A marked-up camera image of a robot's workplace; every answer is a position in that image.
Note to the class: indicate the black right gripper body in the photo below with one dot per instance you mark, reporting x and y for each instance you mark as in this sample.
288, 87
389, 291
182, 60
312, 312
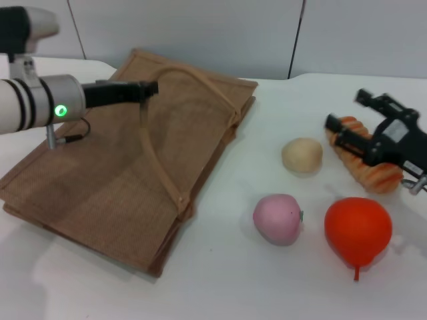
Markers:
397, 140

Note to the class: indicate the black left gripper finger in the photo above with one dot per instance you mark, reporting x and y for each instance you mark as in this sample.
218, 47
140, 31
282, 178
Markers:
151, 89

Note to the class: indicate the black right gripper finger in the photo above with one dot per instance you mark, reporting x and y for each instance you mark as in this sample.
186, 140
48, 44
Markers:
377, 100
350, 136

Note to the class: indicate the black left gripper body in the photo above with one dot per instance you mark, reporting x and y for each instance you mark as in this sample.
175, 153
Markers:
113, 93

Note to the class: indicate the brown woven jute handbag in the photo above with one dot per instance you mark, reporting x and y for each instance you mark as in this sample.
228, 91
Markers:
110, 186

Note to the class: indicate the pink toy peach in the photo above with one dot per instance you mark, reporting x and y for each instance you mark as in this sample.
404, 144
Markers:
277, 220

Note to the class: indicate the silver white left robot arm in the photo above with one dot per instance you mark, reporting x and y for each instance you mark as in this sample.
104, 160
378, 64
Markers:
33, 100

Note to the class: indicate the orange striped toy bread loaf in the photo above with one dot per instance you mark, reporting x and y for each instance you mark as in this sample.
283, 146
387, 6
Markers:
380, 176

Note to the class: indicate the silver plug on right gripper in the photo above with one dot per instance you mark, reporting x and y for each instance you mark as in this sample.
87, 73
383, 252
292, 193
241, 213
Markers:
417, 186

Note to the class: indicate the beige toy potato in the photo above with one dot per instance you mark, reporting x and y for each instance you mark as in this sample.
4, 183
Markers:
302, 155

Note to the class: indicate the orange toy pear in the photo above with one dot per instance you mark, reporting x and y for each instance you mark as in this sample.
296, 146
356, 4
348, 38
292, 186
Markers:
357, 228

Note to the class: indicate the dark thin wall pole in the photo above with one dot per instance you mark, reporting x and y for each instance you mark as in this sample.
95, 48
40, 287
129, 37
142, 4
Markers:
297, 33

